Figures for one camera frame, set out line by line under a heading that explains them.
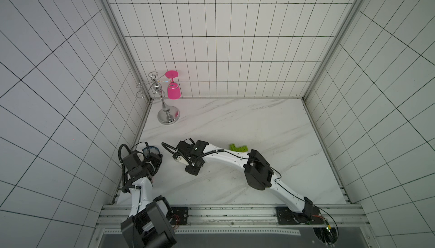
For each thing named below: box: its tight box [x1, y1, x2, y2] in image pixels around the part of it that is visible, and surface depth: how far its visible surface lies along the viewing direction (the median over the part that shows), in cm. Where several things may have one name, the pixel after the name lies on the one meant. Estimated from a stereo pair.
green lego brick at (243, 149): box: [235, 145, 249, 153], surface depth 94 cm
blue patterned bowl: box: [141, 146, 161, 156], surface depth 92 cm
